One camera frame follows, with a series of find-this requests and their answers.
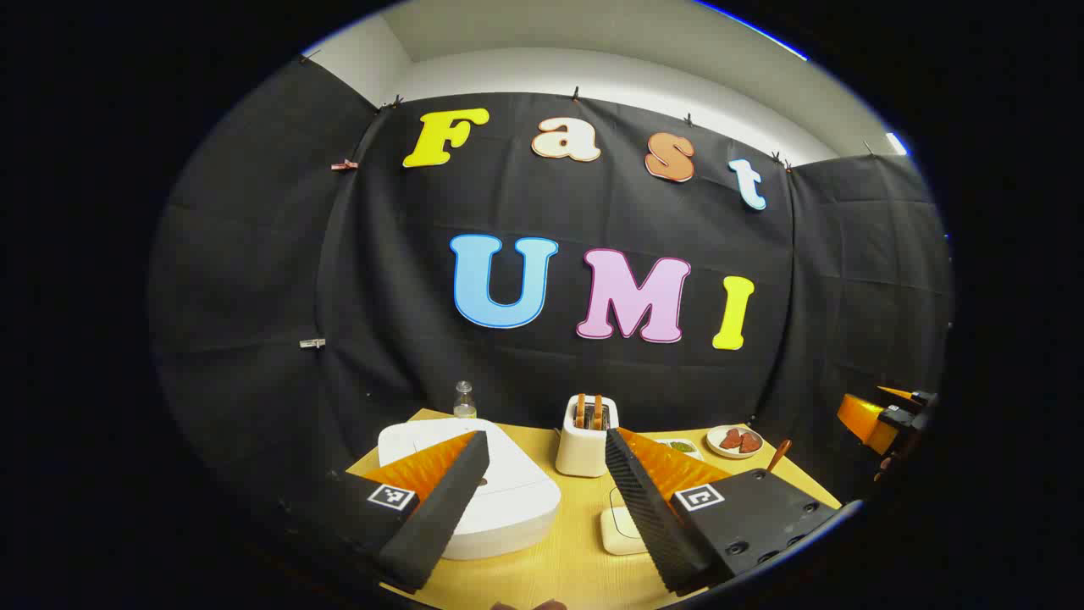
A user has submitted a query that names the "black backdrop cloth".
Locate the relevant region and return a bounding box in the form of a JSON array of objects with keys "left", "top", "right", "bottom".
[{"left": 148, "top": 55, "right": 954, "bottom": 509}]

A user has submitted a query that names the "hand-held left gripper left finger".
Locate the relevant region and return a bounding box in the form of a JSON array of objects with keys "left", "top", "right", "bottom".
[{"left": 279, "top": 430, "right": 490, "bottom": 593}]

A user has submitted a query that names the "white toaster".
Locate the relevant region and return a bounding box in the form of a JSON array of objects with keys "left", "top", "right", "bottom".
[{"left": 555, "top": 395, "right": 621, "bottom": 478}]

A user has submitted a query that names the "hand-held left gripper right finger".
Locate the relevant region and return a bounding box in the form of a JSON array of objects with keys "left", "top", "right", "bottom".
[{"left": 605, "top": 428, "right": 841, "bottom": 594}]

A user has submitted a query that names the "clear glass dish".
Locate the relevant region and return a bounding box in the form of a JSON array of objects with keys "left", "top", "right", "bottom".
[{"left": 600, "top": 486, "right": 653, "bottom": 557}]

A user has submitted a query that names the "white rice cooker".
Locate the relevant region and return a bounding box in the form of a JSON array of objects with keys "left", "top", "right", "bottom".
[{"left": 378, "top": 418, "right": 561, "bottom": 561}]

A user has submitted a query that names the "white round plate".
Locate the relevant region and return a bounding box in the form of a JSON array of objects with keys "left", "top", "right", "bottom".
[{"left": 706, "top": 425, "right": 765, "bottom": 460}]

